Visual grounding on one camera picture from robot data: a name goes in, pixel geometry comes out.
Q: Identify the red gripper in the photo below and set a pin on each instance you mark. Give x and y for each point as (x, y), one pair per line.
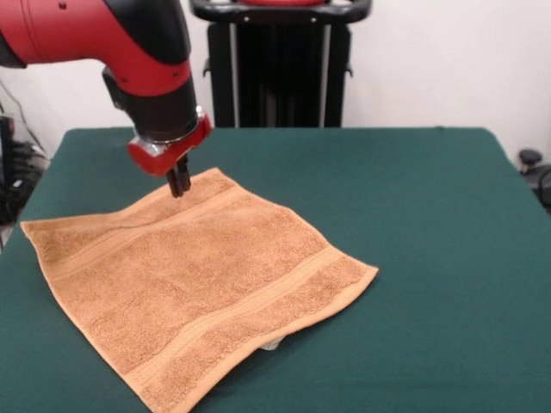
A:
(155, 161)

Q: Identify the orange terry towel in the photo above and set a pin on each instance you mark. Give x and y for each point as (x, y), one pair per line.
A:
(193, 266)

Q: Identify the black electronics box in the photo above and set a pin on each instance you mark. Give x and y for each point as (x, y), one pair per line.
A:
(6, 146)

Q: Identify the dark green tablecloth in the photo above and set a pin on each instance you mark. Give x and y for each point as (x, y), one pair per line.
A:
(430, 258)

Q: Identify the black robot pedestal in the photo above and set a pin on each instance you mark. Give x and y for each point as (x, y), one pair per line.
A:
(280, 64)

